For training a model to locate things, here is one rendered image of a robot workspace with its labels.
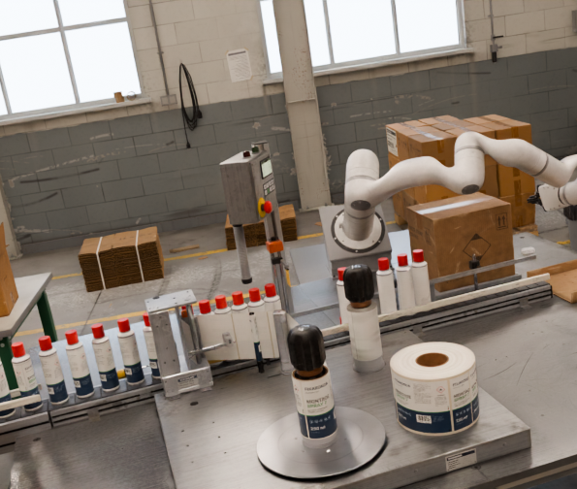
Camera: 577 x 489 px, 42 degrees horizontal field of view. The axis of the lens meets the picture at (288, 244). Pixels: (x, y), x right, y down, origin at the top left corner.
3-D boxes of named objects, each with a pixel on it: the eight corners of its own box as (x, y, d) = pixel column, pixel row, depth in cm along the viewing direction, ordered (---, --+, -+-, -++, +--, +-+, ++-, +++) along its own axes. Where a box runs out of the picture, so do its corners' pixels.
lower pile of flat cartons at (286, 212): (226, 251, 668) (222, 228, 662) (229, 235, 719) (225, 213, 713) (299, 240, 667) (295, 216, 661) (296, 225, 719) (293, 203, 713)
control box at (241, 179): (229, 225, 227) (218, 163, 222) (249, 210, 242) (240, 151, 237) (260, 223, 224) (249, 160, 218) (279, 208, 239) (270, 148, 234)
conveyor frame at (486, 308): (51, 428, 217) (48, 413, 215) (52, 411, 227) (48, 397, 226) (553, 298, 253) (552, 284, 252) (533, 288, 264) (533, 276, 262)
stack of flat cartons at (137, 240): (85, 293, 611) (77, 255, 602) (91, 274, 662) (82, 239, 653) (165, 277, 618) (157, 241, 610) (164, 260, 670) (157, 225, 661)
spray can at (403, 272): (404, 318, 243) (398, 258, 237) (398, 313, 248) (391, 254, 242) (419, 314, 244) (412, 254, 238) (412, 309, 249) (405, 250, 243)
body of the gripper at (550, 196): (578, 204, 277) (554, 207, 286) (570, 178, 276) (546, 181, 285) (565, 211, 273) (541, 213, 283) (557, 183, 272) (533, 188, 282)
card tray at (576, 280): (571, 304, 247) (571, 292, 246) (527, 281, 271) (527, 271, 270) (649, 283, 253) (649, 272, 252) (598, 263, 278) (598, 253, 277)
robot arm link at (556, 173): (531, 134, 261) (588, 167, 275) (523, 177, 258) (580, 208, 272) (553, 129, 254) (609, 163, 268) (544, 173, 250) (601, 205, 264)
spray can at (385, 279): (385, 322, 242) (378, 262, 236) (379, 317, 247) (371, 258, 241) (400, 318, 243) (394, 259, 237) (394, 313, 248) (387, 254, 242)
